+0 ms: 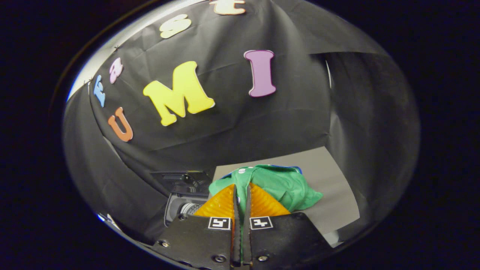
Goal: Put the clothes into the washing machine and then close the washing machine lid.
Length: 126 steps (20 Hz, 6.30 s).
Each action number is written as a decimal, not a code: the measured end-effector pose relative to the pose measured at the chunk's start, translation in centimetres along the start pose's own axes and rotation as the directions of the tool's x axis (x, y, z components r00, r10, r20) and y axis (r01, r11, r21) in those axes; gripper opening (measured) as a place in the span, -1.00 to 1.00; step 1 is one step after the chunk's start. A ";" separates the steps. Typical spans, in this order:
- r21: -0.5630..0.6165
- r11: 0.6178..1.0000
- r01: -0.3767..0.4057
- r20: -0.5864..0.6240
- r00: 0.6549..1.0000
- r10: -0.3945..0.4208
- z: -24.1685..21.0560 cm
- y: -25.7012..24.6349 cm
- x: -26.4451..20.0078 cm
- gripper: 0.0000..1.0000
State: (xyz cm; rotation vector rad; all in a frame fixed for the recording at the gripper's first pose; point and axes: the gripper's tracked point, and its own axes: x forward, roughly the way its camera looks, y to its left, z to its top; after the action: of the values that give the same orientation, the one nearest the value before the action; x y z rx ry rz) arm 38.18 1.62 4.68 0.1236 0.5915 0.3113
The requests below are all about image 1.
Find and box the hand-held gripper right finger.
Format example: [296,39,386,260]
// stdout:
[243,183,334,269]

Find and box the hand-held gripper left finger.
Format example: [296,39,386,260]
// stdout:
[152,184,240,270]

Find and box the dark grey washing machine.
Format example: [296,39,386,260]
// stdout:
[164,191,210,227]

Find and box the green polo shirt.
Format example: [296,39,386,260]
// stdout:
[208,164,324,216]

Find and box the grey metal cabinet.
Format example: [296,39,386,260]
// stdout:
[212,146,360,248]

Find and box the blue and white clutter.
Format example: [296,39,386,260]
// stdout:
[97,213,121,230]

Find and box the black backdrop cloth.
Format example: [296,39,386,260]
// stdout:
[62,0,420,244]

